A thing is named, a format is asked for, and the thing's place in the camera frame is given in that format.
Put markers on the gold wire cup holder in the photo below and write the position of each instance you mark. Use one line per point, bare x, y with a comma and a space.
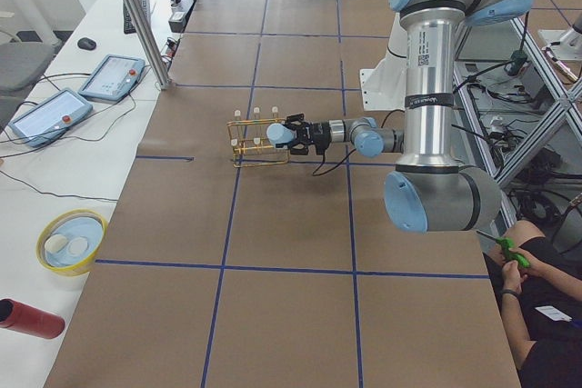
249, 142

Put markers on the operator forearm with black band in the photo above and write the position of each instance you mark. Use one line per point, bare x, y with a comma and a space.
518, 337

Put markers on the yellow bowl with blue plate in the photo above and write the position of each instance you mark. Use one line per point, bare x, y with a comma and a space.
69, 244

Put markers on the grey office chair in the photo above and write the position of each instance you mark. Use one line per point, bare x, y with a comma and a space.
22, 64

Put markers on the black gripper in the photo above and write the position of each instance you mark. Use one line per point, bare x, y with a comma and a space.
318, 133

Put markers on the red cylindrical bottle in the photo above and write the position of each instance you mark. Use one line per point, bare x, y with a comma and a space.
23, 318

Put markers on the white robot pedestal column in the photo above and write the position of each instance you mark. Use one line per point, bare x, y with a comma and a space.
401, 79

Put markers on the aluminium frame post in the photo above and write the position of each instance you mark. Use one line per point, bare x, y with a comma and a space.
148, 43

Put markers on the operator hand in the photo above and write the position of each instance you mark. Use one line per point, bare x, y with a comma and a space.
513, 277

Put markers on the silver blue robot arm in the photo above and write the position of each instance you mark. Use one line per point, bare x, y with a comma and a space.
428, 190

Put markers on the far blue teach pendant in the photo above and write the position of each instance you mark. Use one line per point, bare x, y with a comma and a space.
113, 79

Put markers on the blue teach pendant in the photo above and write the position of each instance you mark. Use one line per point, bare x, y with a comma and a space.
113, 79
51, 119

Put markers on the light blue plastic cup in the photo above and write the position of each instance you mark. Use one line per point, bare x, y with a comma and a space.
279, 136

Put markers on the near blue teach pendant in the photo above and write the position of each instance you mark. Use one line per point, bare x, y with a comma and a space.
51, 119

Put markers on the black computer mouse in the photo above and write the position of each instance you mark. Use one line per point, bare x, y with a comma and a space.
87, 44

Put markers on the green handheld tool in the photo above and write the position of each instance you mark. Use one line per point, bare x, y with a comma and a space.
506, 245

